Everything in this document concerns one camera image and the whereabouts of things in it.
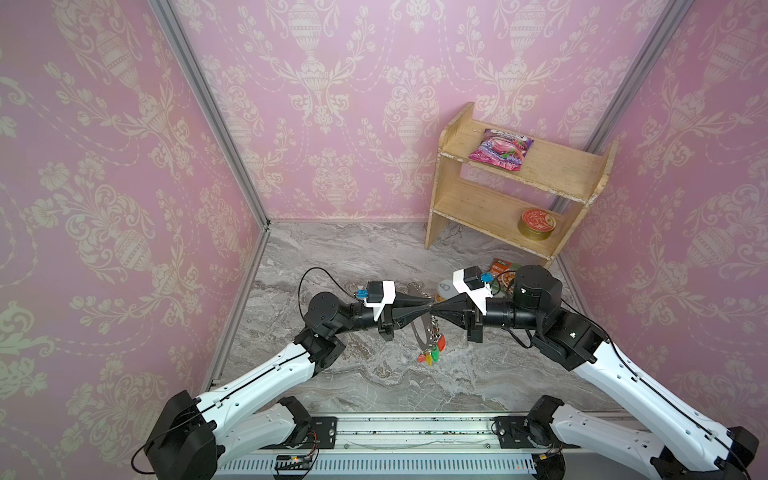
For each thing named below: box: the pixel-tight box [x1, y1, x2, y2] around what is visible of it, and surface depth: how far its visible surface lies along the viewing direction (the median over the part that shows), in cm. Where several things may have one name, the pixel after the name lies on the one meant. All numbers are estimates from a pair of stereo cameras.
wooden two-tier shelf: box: [425, 102, 619, 268], surface depth 81 cm
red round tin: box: [517, 208, 557, 241], surface depth 89 cm
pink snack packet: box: [469, 128, 535, 171], surface depth 76 cm
